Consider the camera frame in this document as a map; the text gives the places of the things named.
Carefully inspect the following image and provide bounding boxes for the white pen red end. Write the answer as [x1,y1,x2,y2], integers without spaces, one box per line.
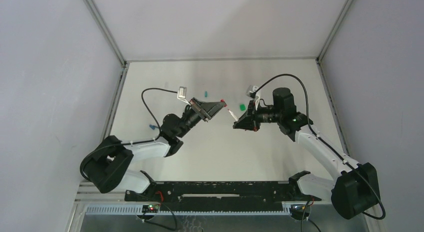
[228,109,238,122]

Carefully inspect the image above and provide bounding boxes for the green square cap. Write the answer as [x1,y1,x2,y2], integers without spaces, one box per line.
[239,103,246,111]

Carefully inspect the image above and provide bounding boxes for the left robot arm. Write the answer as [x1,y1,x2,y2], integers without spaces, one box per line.
[79,98,227,194]

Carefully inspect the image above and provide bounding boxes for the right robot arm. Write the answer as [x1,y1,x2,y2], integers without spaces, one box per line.
[233,87,381,220]

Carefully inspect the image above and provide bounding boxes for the small circuit board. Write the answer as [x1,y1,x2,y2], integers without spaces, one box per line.
[142,204,160,214]

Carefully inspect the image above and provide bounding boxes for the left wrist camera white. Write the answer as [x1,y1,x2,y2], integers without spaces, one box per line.
[177,86,190,105]

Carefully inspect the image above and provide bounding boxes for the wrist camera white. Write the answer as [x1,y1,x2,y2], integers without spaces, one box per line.
[245,85,262,110]
[177,86,190,105]

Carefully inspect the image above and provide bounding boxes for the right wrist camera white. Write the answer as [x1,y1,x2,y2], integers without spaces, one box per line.
[245,85,262,110]

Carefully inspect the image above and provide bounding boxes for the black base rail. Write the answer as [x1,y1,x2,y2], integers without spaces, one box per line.
[124,181,309,213]

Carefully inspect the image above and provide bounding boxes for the aluminium frame rails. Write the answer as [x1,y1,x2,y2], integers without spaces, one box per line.
[67,182,387,232]

